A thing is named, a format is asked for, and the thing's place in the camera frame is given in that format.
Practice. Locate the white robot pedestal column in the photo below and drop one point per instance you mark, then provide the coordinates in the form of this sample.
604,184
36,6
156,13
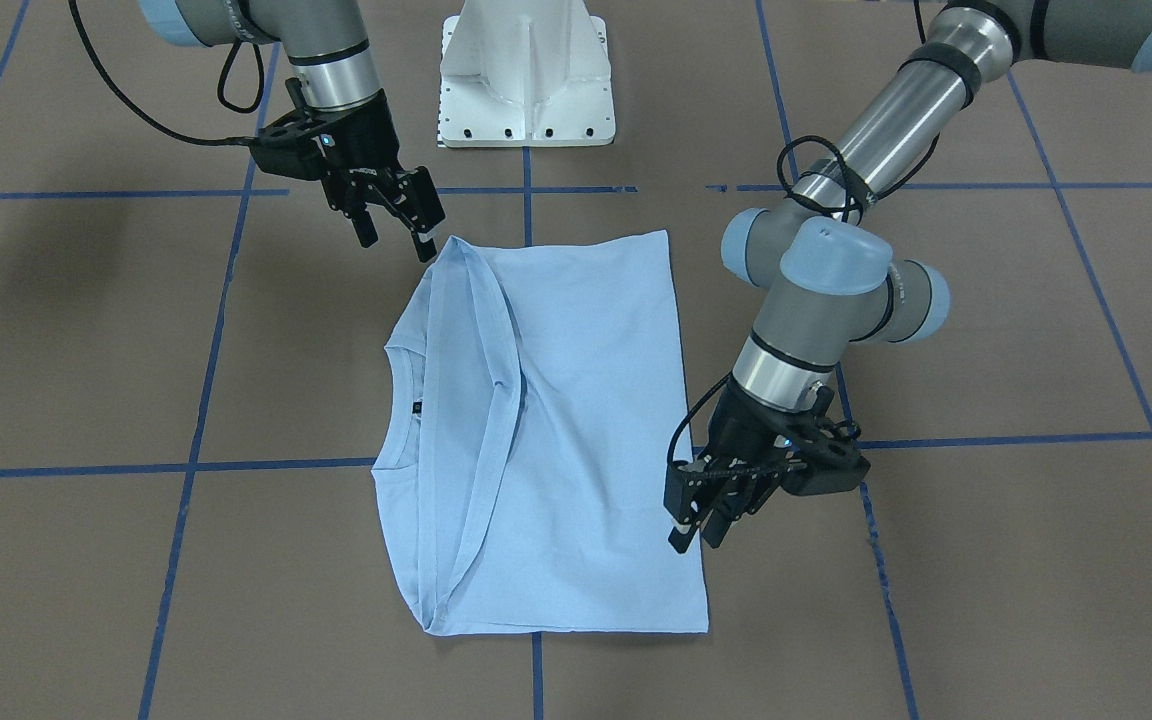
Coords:
525,74

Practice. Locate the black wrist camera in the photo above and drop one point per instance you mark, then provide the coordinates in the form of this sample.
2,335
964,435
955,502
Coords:
824,457
289,148

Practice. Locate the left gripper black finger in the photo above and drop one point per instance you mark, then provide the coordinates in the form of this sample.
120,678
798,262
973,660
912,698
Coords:
731,507
689,497

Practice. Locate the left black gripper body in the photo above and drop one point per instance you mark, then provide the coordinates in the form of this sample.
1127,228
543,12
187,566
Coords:
744,421

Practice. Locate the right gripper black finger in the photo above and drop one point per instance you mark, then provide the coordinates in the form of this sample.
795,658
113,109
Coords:
354,207
413,198

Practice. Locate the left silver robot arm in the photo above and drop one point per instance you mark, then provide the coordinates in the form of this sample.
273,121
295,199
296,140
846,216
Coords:
829,283

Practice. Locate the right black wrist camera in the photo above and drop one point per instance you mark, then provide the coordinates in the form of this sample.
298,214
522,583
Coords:
289,148

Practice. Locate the light blue t-shirt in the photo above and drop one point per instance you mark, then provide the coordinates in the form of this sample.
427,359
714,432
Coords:
520,485

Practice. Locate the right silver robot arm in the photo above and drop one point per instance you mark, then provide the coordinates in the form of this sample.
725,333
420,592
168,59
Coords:
326,43

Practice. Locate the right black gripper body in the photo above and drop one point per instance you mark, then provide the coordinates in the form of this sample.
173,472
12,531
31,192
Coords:
368,137

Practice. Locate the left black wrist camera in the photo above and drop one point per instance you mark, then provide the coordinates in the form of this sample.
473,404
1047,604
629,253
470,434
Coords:
824,457

